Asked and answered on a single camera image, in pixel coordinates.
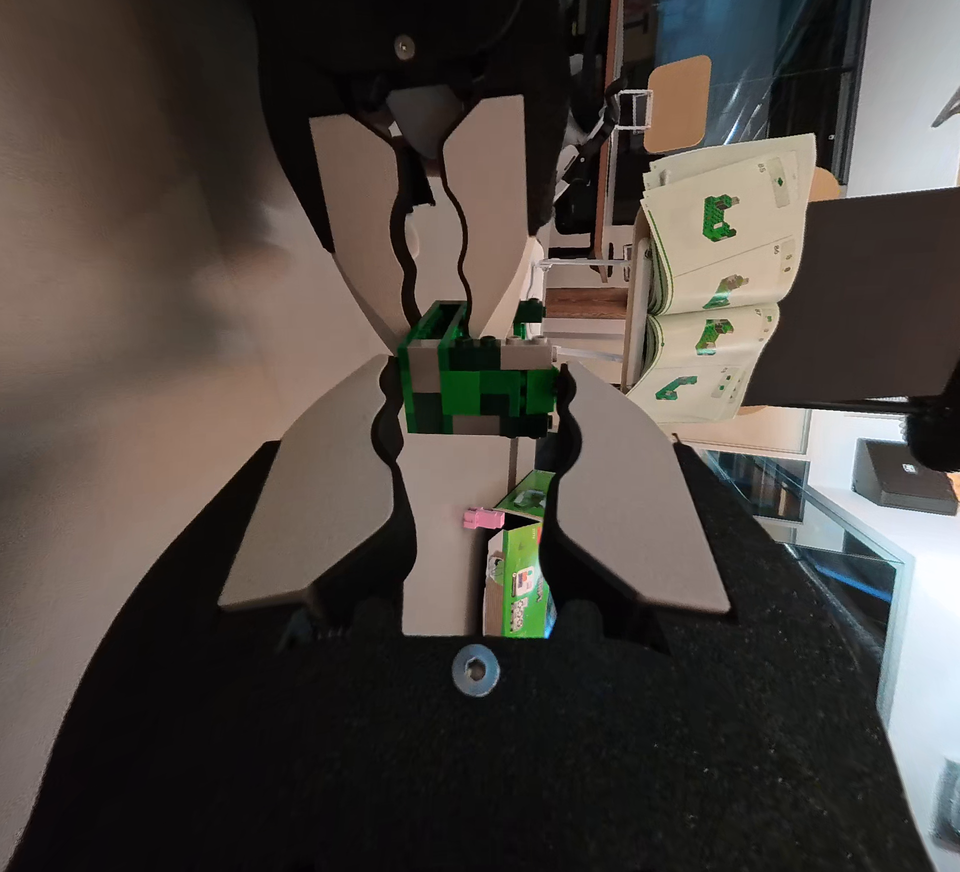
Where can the black speaker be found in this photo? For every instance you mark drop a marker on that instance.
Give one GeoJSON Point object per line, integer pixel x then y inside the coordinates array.
{"type": "Point", "coordinates": [900, 478]}

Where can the wooden desk edge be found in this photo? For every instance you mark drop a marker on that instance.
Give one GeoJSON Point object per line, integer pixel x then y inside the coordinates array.
{"type": "Point", "coordinates": [611, 137]}

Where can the green lego build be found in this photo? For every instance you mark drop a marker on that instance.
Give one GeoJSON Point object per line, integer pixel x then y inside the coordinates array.
{"type": "Point", "coordinates": [480, 377]}

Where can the dark grey panel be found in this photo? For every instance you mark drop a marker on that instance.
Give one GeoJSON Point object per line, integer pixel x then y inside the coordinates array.
{"type": "Point", "coordinates": [862, 302]}

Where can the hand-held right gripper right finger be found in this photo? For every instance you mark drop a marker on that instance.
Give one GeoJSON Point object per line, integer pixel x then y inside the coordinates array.
{"type": "Point", "coordinates": [637, 504]}

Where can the glass partition window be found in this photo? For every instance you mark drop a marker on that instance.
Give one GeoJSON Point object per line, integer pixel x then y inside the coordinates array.
{"type": "Point", "coordinates": [825, 527]}

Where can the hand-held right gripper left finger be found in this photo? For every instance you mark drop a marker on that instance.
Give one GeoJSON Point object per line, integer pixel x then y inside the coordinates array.
{"type": "Point", "coordinates": [315, 504]}

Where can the green lego box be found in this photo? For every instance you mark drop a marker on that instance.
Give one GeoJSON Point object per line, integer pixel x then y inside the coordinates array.
{"type": "Point", "coordinates": [521, 564]}

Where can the clear acrylic holder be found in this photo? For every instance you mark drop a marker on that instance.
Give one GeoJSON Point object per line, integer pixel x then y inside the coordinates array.
{"type": "Point", "coordinates": [585, 261]}

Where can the tan chair back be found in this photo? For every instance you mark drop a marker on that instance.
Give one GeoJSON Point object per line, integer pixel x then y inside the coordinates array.
{"type": "Point", "coordinates": [679, 103]}

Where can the lego instruction booklet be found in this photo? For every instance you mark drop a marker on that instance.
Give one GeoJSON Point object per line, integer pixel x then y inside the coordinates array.
{"type": "Point", "coordinates": [720, 272]}

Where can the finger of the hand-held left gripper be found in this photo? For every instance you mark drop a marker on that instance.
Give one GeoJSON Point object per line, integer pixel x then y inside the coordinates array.
{"type": "Point", "coordinates": [360, 212]}
{"type": "Point", "coordinates": [491, 212]}

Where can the black office chair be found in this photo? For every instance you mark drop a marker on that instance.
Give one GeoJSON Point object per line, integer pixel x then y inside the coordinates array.
{"type": "Point", "coordinates": [589, 159]}

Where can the pink lego pig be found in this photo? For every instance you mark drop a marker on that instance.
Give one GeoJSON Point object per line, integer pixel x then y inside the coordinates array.
{"type": "Point", "coordinates": [481, 517]}

